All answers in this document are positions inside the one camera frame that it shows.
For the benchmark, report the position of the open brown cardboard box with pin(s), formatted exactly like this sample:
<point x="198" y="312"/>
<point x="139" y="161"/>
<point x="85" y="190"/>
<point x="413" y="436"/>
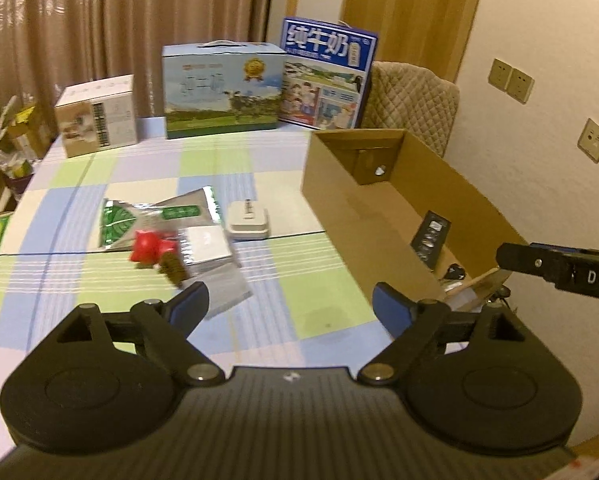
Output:
<point x="370" y="190"/>

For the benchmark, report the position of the black Flyco shaver box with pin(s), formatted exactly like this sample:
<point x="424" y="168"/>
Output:
<point x="430" y="238"/>

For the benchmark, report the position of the blue milk carton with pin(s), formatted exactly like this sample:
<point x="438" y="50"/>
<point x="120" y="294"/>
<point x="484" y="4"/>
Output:
<point x="326" y="73"/>

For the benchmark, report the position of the clear plastic cup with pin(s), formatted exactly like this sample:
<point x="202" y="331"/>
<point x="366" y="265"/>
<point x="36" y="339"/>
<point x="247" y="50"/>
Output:
<point x="226" y="285"/>

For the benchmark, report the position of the white plug adapter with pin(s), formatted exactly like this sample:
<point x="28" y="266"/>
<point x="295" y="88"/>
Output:
<point x="247" y="220"/>

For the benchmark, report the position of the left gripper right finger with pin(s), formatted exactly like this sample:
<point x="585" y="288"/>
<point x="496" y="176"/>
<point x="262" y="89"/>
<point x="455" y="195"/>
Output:
<point x="412" y="325"/>

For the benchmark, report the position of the brown curtain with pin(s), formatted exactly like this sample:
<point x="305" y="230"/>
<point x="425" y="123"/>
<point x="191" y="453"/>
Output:
<point x="48" y="45"/>

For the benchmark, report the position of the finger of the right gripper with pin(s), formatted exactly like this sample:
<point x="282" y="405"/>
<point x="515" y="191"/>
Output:
<point x="529" y="259"/>

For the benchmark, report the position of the red pig figurine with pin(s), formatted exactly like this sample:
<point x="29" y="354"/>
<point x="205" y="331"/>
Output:
<point x="149" y="246"/>

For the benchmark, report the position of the green pure milk carton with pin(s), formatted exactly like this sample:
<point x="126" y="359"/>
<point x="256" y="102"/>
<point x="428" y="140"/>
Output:
<point x="221" y="86"/>

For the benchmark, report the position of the beige wall socket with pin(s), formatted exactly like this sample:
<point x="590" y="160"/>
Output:
<point x="588" y="141"/>

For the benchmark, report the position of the bag of cotton swabs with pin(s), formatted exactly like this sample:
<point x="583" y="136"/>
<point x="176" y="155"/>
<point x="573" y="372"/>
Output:
<point x="474" y="293"/>

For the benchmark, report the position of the plaid bed sheet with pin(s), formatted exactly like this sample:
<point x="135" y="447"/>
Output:
<point x="305" y="309"/>

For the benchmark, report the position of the wooden door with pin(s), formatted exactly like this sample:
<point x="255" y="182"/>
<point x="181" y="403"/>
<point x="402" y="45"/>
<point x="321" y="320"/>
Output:
<point x="429" y="33"/>

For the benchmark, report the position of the quilted beige chair cover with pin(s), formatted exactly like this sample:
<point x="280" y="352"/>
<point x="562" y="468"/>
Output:
<point x="412" y="98"/>

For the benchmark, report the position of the white beige product box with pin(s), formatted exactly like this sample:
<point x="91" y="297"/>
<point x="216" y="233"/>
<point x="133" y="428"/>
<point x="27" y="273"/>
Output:
<point x="97" y="116"/>

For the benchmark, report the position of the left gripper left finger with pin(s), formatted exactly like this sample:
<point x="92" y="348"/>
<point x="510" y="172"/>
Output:
<point x="165" y="327"/>

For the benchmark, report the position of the silver green tea pouch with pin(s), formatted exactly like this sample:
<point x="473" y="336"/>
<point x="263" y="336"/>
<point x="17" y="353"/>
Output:
<point x="121" y="220"/>

